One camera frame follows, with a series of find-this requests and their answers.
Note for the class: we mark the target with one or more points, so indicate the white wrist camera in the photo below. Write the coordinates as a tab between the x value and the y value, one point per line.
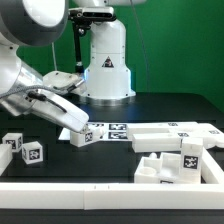
63	81

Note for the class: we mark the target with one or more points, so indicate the white block chair part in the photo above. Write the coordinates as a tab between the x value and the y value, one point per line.
156	142

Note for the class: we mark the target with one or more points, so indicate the white tagged cube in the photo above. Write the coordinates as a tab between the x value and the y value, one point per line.
15	139
32	152

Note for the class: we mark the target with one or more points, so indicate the black camera on stand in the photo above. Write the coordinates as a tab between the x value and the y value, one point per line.
81	19

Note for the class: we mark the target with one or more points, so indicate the white left border rail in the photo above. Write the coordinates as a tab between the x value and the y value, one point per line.
5	156

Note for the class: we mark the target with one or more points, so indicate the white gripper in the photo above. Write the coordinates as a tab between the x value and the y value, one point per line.
58	110

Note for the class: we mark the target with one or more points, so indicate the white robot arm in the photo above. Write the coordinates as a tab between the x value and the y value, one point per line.
100	76

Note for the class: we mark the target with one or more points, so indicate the white border rail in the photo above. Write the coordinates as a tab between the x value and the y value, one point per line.
211	172
5	156
110	196

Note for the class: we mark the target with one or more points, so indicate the white chair back frame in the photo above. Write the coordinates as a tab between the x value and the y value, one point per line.
210	135

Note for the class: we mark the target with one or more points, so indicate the white right border rail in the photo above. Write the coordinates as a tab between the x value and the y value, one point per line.
211	172

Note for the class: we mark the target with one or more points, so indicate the white marker sheet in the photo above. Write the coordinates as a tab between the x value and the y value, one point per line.
109	131

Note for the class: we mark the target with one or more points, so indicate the white front border rail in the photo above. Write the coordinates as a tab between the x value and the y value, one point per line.
110	196

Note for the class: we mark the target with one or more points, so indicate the white chair seat with pegs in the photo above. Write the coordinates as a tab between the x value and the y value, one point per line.
159	170

